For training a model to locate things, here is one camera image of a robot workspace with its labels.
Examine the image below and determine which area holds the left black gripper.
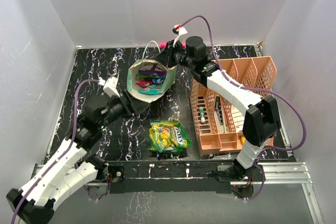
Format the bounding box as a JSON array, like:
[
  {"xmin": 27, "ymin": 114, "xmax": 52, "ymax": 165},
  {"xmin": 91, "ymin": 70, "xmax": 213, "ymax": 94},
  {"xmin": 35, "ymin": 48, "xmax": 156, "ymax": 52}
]
[{"xmin": 99, "ymin": 89, "xmax": 150, "ymax": 128}]

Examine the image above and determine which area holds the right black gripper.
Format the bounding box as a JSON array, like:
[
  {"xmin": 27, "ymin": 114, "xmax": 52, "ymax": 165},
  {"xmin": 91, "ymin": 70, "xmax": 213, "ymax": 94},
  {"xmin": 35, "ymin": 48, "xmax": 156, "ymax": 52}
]
[{"xmin": 155, "ymin": 40, "xmax": 195, "ymax": 69}]

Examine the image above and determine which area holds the green white paper bag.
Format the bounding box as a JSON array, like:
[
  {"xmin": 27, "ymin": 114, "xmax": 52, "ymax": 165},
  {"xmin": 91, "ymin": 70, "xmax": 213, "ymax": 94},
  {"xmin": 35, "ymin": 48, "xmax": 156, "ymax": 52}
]
[{"xmin": 127, "ymin": 49, "xmax": 177, "ymax": 103}]

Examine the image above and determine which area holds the green fox's candy bag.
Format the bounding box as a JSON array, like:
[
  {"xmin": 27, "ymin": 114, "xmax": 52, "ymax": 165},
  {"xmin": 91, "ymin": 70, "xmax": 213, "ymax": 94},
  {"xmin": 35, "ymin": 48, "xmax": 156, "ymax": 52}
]
[
  {"xmin": 149, "ymin": 127, "xmax": 185, "ymax": 154},
  {"xmin": 149, "ymin": 120, "xmax": 191, "ymax": 154}
]

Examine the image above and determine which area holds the orange plastic desk organizer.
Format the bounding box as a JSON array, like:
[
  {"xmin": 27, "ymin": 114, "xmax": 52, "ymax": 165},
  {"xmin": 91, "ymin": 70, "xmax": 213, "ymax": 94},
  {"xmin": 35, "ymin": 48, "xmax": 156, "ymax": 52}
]
[{"xmin": 190, "ymin": 56, "xmax": 277, "ymax": 156}]

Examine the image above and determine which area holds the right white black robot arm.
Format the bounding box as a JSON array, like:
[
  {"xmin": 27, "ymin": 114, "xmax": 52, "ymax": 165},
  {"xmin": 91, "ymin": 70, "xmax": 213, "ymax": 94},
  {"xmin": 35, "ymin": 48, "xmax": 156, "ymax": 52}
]
[{"xmin": 154, "ymin": 36, "xmax": 281, "ymax": 180}]

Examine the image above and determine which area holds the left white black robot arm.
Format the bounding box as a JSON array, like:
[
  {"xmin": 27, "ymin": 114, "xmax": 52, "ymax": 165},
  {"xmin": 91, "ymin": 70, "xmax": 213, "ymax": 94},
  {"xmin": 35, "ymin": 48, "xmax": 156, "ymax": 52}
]
[{"xmin": 6, "ymin": 91, "xmax": 150, "ymax": 223}]

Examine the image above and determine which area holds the purple snack box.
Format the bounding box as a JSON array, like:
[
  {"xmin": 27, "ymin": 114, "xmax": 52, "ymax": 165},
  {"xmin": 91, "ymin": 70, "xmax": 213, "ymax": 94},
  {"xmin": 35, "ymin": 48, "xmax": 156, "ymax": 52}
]
[{"xmin": 138, "ymin": 64, "xmax": 166, "ymax": 77}]

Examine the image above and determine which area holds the teal snack packet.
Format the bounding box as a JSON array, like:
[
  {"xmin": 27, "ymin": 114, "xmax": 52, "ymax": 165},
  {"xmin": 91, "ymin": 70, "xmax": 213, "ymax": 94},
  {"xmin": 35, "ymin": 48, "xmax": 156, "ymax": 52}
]
[{"xmin": 138, "ymin": 88, "xmax": 162, "ymax": 95}]

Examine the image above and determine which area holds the blue snack packet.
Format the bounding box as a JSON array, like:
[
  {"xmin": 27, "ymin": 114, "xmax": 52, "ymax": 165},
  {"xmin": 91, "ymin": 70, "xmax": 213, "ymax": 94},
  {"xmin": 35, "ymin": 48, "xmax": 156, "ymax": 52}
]
[{"xmin": 152, "ymin": 77, "xmax": 165, "ymax": 84}]

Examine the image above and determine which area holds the red snack packet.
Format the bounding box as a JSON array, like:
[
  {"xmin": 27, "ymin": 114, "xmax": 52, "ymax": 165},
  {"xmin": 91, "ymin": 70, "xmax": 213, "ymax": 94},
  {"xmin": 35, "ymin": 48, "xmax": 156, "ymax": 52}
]
[{"xmin": 136, "ymin": 80, "xmax": 154, "ymax": 88}]

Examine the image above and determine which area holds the green white glue stick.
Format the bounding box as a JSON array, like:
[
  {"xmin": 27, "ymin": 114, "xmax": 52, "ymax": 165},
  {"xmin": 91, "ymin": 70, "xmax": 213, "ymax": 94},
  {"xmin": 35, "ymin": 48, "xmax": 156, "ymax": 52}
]
[{"xmin": 199, "ymin": 107, "xmax": 205, "ymax": 124}]

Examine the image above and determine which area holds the yellow block in organizer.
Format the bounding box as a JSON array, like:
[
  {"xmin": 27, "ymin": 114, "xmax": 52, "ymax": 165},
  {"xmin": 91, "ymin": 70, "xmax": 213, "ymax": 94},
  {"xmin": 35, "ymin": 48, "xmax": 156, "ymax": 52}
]
[{"xmin": 239, "ymin": 135, "xmax": 246, "ymax": 145}]

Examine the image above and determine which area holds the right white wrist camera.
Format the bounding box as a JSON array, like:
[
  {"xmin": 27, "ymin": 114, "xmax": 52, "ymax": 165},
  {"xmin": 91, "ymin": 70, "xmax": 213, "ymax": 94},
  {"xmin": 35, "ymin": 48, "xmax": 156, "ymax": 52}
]
[{"xmin": 172, "ymin": 24, "xmax": 187, "ymax": 44}]

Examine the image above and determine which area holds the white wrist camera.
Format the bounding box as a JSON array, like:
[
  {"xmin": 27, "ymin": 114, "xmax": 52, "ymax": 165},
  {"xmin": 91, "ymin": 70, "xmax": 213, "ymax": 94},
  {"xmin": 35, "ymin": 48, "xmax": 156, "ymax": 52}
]
[
  {"xmin": 99, "ymin": 77, "xmax": 120, "ymax": 98},
  {"xmin": 172, "ymin": 24, "xmax": 187, "ymax": 44}
]

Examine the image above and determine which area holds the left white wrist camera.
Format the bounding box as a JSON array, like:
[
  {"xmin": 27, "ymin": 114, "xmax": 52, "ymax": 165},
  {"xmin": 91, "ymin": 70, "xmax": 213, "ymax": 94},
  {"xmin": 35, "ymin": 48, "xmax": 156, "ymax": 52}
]
[{"xmin": 99, "ymin": 77, "xmax": 120, "ymax": 98}]

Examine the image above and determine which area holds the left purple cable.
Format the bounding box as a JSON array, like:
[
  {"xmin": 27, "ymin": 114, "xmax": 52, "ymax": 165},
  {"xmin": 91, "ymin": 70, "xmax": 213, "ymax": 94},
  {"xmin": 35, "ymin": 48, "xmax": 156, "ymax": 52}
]
[{"xmin": 10, "ymin": 79, "xmax": 111, "ymax": 224}]

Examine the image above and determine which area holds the black mounting base plate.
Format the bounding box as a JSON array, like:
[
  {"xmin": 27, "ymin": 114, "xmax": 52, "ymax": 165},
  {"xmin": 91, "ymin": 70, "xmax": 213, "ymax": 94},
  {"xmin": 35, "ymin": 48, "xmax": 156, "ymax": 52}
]
[{"xmin": 78, "ymin": 159, "xmax": 266, "ymax": 195}]

